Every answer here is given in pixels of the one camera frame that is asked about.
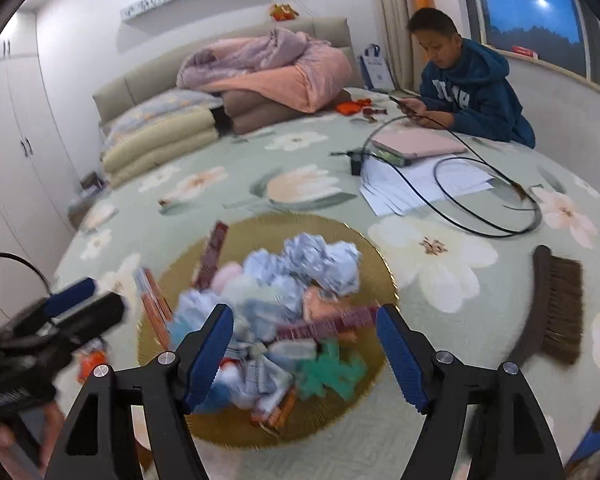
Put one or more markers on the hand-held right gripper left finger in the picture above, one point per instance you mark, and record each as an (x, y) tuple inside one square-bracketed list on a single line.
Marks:
[(210, 355)]

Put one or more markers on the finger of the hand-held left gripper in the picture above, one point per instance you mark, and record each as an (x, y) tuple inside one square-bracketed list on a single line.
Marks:
[(70, 297), (90, 317)]

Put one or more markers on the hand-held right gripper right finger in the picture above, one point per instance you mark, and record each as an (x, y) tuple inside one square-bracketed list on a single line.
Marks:
[(405, 355)]

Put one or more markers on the pale blue paper ball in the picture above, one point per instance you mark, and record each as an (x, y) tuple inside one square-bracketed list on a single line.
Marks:
[(325, 260), (195, 315), (265, 265)]

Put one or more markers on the long orange box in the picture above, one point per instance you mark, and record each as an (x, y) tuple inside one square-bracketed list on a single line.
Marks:
[(152, 300)]

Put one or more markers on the teal plastic figure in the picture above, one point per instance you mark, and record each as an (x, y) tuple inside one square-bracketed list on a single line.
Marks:
[(330, 370)]

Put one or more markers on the pastel plush dango skewer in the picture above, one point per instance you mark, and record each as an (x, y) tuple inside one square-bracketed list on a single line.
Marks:
[(227, 277)]

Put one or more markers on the long printed cardboard box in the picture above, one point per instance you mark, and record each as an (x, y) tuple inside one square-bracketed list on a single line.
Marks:
[(325, 325)]

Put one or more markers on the small orange carton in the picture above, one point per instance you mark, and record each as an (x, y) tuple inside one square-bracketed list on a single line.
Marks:
[(280, 410)]

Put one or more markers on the gold ribbed bowl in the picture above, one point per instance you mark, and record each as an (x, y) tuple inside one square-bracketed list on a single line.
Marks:
[(360, 265)]

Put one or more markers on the long dark red box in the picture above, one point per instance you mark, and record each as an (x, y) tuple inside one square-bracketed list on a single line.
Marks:
[(215, 250)]

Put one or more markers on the small orange packet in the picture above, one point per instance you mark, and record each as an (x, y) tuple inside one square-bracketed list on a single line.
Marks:
[(92, 365)]

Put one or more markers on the beige nightstand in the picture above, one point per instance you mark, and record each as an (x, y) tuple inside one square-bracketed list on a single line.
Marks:
[(82, 210)]

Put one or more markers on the dark box on nightstand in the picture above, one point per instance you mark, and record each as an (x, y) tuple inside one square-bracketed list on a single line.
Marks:
[(90, 181)]

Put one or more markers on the green floral bed blanket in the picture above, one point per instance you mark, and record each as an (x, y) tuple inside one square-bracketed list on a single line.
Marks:
[(230, 200)]

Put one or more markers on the brown bristle hand brush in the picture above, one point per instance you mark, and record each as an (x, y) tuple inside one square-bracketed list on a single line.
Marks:
[(560, 310)]

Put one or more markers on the cream pillow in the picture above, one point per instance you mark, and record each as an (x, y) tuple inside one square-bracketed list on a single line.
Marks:
[(165, 132), (160, 157)]

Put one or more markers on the stack of white papers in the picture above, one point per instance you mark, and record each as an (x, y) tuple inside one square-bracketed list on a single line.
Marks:
[(405, 185)]

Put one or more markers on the white wardrobe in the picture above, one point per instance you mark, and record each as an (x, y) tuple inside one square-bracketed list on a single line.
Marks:
[(20, 135)]

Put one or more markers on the black power adapter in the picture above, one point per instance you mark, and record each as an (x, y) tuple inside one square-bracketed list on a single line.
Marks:
[(355, 162)]

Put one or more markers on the floral print pillow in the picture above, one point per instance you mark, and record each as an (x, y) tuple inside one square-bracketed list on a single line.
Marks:
[(150, 112)]

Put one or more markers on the pink laptop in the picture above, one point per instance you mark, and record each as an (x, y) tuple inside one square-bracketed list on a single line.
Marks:
[(420, 142)]

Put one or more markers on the beige upholstered headboard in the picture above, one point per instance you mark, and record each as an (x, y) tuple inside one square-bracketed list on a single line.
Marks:
[(145, 75)]

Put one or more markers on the brown folded quilt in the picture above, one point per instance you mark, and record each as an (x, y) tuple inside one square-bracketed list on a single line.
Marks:
[(260, 110)]

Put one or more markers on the orange red small toy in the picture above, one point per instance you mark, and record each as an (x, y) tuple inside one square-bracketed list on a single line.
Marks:
[(350, 107)]

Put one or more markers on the blue white paper bag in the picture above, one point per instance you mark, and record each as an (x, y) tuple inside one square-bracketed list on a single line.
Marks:
[(377, 70)]

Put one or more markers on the pink quilt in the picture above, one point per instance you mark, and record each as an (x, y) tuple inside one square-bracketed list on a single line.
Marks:
[(290, 75)]

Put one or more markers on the small red sill item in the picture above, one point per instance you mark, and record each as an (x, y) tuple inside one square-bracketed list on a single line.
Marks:
[(525, 52)]

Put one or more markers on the beige orange curtain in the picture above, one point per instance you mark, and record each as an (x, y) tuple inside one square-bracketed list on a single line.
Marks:
[(395, 10)]

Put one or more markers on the dark framed window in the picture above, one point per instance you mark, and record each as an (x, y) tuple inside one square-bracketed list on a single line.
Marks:
[(555, 20)]

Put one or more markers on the red gold wall ornament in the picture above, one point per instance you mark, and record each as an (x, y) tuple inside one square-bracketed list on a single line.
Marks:
[(282, 11)]

